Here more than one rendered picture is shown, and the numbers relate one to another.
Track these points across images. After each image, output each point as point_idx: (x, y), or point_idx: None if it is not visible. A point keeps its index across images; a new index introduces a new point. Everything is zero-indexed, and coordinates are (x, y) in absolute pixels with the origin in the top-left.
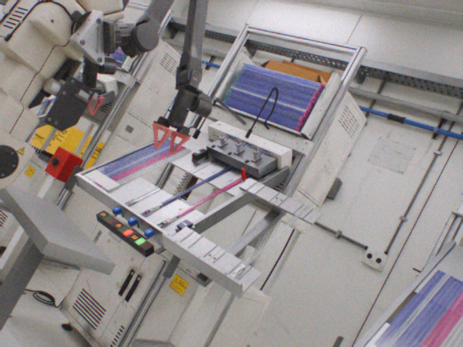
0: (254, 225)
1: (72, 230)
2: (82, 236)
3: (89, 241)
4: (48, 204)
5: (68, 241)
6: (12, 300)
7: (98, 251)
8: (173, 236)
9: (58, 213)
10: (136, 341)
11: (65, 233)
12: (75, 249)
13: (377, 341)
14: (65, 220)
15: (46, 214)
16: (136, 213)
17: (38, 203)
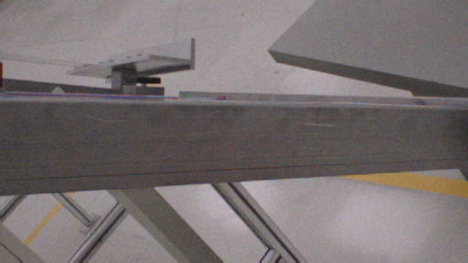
0: (12, 78)
1: (352, 40)
2: (332, 46)
3: (317, 51)
4: (462, 58)
5: (329, 7)
6: None
7: (295, 43)
8: (175, 57)
9: (416, 55)
10: (260, 257)
11: (347, 16)
12: (313, 5)
13: None
14: (384, 51)
15: (407, 18)
16: (244, 92)
17: (457, 27)
